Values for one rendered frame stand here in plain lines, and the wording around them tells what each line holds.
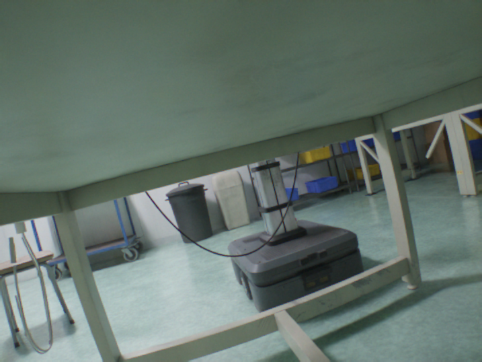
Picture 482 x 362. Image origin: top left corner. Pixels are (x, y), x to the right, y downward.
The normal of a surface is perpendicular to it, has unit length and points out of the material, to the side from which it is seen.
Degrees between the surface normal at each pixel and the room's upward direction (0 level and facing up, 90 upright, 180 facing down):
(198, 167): 90
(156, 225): 90
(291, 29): 180
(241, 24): 180
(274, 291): 90
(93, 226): 90
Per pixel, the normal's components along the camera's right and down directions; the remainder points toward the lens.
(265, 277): 0.04, 0.01
